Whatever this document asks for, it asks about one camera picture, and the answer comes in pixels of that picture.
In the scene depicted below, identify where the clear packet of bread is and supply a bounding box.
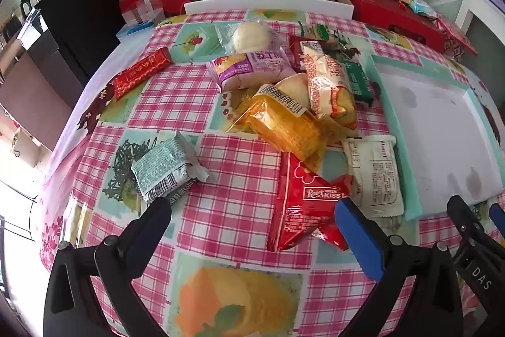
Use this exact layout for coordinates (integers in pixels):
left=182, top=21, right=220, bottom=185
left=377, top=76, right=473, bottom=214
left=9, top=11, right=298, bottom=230
left=274, top=73, right=312, bottom=105

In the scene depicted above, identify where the purple toast snack packet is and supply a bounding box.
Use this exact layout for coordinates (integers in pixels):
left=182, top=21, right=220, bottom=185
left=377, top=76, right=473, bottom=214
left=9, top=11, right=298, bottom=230
left=207, top=50, right=296, bottom=92

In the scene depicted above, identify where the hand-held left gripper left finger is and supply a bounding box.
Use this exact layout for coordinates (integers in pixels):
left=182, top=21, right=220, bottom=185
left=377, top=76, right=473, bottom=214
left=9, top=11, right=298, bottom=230
left=43, top=197, right=173, bottom=337

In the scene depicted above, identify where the white foam board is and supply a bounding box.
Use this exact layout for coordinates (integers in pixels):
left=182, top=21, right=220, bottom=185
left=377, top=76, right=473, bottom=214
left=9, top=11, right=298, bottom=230
left=183, top=0, right=354, bottom=20

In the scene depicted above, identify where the red white-label snack packet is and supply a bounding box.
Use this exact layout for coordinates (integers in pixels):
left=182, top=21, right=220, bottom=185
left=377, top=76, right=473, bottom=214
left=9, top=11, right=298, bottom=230
left=266, top=151, right=354, bottom=253

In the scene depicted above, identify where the brown wooden furniture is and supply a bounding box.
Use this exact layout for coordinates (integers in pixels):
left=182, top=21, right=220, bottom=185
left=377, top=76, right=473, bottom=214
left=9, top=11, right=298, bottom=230
left=0, top=29, right=85, bottom=154

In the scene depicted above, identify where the pink plaid printed tablecloth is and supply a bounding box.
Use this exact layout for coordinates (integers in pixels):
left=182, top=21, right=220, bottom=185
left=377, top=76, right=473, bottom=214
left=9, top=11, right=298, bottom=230
left=39, top=7, right=505, bottom=337

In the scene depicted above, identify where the white shelf unit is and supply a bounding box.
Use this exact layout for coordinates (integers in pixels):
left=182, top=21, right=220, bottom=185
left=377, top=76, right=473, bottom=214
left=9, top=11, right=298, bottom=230
left=454, top=0, right=505, bottom=41

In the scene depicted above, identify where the green white cartoon snack packet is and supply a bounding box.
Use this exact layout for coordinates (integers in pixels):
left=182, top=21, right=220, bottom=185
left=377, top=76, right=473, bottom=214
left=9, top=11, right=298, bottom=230
left=300, top=21, right=364, bottom=57

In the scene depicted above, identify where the blue and white tissue box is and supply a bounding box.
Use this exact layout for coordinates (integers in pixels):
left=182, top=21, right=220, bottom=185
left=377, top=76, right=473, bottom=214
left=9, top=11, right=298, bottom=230
left=116, top=21, right=158, bottom=43

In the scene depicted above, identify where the red gold-print snack packet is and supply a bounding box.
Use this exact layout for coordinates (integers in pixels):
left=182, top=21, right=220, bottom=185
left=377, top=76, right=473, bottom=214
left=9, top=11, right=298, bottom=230
left=112, top=47, right=173, bottom=101

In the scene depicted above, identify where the blue wet wipes packet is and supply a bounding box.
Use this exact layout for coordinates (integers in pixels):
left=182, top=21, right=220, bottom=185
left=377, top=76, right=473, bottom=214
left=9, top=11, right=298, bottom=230
left=408, top=0, right=438, bottom=18

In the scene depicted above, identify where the white foam tray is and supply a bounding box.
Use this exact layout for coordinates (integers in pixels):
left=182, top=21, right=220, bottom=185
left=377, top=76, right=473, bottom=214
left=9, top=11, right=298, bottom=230
left=365, top=53, right=502, bottom=221

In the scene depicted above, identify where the dark green snack packet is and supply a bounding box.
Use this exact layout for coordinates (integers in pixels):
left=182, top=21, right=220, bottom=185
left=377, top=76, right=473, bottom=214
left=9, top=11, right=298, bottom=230
left=338, top=57, right=375, bottom=106

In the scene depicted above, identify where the clear packet with white bun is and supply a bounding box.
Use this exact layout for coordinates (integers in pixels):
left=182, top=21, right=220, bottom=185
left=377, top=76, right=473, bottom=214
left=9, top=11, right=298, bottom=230
left=215, top=20, right=290, bottom=55

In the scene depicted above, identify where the dark red snack packet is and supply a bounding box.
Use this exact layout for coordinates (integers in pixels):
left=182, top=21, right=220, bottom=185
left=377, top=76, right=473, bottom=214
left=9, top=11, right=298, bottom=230
left=289, top=36, right=316, bottom=73

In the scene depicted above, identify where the red patterned gift box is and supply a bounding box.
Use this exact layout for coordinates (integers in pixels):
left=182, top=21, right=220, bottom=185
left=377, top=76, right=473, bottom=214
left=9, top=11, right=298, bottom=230
left=436, top=15, right=479, bottom=59

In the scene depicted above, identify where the black cabinet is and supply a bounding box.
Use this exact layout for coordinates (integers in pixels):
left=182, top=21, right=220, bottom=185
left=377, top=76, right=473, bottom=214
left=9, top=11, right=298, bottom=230
left=35, top=0, right=127, bottom=85

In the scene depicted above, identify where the orange and white toast packet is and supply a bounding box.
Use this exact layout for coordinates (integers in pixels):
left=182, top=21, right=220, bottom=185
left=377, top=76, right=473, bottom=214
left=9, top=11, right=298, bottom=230
left=302, top=45, right=359, bottom=130

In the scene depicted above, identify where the clear plastic box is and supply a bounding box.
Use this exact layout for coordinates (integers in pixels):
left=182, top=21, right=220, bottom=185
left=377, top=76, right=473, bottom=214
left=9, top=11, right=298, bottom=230
left=120, top=0, right=164, bottom=26

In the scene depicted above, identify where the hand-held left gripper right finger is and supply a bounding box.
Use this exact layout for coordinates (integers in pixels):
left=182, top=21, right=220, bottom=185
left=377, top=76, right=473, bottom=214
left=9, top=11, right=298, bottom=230
left=335, top=198, right=464, bottom=337

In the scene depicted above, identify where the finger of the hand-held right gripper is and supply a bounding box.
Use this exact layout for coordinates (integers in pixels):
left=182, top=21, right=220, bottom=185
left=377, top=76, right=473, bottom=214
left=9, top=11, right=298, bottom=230
left=447, top=195, right=487, bottom=243
left=488, top=203, right=505, bottom=243

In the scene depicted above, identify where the red gift bag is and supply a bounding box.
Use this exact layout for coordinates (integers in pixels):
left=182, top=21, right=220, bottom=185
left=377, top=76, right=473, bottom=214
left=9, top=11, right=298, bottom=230
left=118, top=0, right=188, bottom=17

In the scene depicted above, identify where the golden yellow snack packet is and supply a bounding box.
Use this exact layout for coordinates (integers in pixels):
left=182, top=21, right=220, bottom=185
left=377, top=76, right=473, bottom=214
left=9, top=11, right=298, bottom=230
left=226, top=83, right=356, bottom=164

